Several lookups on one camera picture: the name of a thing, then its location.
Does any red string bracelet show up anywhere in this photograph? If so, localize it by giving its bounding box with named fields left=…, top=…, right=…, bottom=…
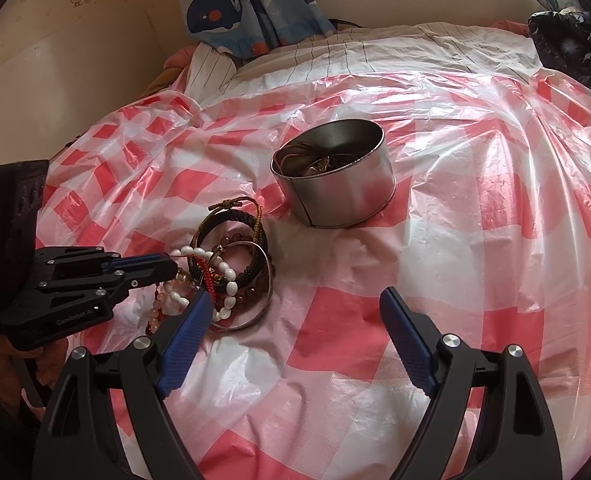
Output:
left=195, top=255, right=221, bottom=307

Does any person's left hand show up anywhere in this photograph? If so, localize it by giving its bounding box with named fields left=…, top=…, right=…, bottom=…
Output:
left=0, top=336, right=69, bottom=412

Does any pink cloth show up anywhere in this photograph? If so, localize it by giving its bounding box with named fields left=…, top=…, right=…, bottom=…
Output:
left=162, top=45, right=197, bottom=77

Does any black braided bracelet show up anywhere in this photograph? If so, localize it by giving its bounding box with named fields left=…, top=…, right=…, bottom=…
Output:
left=188, top=211, right=271, bottom=293

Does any pink bead bracelet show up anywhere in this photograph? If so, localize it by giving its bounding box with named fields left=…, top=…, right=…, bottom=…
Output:
left=145, top=270, right=201, bottom=338

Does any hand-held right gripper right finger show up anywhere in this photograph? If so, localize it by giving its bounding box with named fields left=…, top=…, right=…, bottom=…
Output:
left=379, top=287, right=563, bottom=480

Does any red checked plastic sheet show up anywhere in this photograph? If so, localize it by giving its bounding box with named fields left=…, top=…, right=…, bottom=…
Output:
left=35, top=65, right=591, bottom=480

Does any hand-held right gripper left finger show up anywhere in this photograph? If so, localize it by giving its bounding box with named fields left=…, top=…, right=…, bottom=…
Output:
left=30, top=290, right=213, bottom=480

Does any gold bead chain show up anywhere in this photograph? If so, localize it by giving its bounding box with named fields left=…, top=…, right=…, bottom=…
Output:
left=298, top=152, right=361, bottom=176

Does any round metal tin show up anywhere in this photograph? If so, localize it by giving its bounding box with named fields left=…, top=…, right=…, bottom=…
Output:
left=270, top=120, right=397, bottom=229

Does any amber bead bracelet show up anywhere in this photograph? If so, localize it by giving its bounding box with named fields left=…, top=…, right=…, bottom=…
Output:
left=219, top=227, right=276, bottom=306

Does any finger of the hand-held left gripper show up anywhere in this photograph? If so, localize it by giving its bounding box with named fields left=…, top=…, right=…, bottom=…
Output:
left=106, top=263, right=179, bottom=288
left=100, top=253, right=173, bottom=269

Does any silver bangle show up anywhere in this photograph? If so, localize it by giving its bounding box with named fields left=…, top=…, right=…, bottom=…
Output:
left=209, top=241, right=272, bottom=331

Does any white bead bracelet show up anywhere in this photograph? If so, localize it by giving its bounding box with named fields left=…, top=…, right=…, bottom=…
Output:
left=171, top=245, right=237, bottom=323

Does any white striped bedsheet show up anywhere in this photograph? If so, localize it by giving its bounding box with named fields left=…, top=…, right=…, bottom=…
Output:
left=182, top=22, right=543, bottom=111

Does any brown cord bracelet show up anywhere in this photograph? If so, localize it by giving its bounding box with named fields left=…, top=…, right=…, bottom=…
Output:
left=208, top=197, right=268, bottom=251

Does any black clothing pile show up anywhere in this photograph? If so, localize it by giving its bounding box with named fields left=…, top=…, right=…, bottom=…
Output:
left=528, top=7, right=591, bottom=111

